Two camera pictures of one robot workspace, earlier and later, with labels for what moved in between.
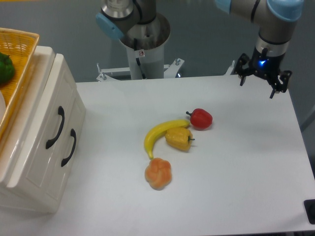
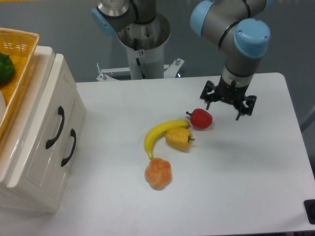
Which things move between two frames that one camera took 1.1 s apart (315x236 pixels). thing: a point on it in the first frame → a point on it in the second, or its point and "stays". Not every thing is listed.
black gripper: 265,65 → 231,92
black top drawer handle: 61,110 stays
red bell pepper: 200,119 stays
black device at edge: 309,207 stays
